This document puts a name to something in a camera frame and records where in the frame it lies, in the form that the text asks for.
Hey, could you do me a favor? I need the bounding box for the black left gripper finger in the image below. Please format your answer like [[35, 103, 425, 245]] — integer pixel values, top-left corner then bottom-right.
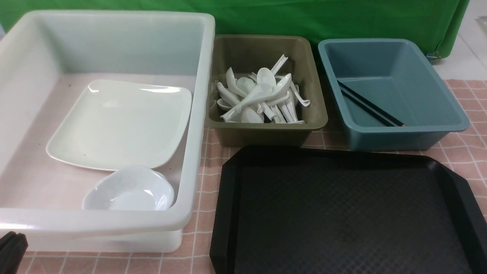
[[0, 232, 29, 274]]

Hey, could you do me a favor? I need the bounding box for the white oval bowl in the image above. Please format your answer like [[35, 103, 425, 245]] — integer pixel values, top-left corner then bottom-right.
[[82, 166, 175, 210]]

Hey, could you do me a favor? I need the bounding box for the white square plate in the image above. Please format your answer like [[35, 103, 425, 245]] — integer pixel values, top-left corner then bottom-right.
[[46, 80, 193, 170]]

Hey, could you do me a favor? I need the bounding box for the white ceramic soup spoon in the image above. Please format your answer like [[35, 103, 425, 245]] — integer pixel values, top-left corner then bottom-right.
[[291, 84, 311, 107]]

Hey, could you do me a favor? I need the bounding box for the large white plastic bin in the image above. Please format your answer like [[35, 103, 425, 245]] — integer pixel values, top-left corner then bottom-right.
[[1, 10, 215, 253]]

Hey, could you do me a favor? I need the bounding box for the black serving tray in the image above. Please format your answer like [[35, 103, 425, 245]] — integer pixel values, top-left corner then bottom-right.
[[209, 146, 487, 274]]

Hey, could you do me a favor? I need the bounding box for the white spoon in olive bin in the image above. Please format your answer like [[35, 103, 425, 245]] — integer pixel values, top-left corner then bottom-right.
[[220, 83, 273, 122]]

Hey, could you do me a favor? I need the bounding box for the olive green plastic bin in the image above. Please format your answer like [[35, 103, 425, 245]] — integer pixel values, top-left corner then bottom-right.
[[205, 34, 328, 147]]

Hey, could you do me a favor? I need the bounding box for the white spoon bowl up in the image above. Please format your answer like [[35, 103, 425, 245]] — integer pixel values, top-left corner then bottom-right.
[[257, 67, 276, 87]]

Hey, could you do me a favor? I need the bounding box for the blue plastic bin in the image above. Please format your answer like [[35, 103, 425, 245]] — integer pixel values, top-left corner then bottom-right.
[[318, 38, 470, 151]]

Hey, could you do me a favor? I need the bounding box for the pink checkered tablecloth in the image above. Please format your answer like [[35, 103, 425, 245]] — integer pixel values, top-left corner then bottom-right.
[[17, 80, 487, 274]]

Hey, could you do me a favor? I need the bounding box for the green cloth backdrop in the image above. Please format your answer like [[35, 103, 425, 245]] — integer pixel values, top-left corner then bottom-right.
[[0, 0, 469, 57]]

